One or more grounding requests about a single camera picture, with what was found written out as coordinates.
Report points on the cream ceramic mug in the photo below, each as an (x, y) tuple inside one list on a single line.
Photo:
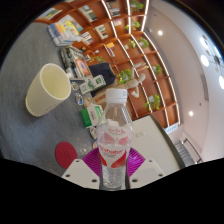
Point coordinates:
[(46, 90)]

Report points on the round ceiling lights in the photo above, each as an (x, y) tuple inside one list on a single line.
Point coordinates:
[(204, 60)]

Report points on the low stack of magazines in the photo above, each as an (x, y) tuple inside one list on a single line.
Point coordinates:
[(76, 63)]

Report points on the staircase with metal railing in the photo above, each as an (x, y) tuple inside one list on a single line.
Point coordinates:
[(185, 153)]

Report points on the stack of colourful books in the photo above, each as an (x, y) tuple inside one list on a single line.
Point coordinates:
[(65, 30)]

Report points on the clear plastic water bottle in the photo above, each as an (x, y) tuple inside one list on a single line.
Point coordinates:
[(114, 146)]

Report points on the green and white tissue box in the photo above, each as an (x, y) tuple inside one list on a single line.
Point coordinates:
[(90, 116)]

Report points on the white counter with dark top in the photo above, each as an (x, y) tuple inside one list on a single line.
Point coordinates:
[(153, 143)]

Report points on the dark jacket on chair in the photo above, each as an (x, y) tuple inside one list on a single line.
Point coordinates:
[(101, 71)]

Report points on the tall green and white carton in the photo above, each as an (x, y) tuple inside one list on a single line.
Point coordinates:
[(93, 84)]

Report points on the flat round red coaster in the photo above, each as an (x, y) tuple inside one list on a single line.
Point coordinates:
[(66, 155)]

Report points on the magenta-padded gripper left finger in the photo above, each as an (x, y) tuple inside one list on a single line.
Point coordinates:
[(80, 173)]

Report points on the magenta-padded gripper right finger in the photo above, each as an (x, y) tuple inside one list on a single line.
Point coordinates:
[(146, 173)]

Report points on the wooden shelf unit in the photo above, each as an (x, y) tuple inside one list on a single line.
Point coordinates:
[(146, 56)]

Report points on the round printed sticker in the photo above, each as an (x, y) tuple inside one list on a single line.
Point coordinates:
[(79, 99), (93, 132), (75, 86)]

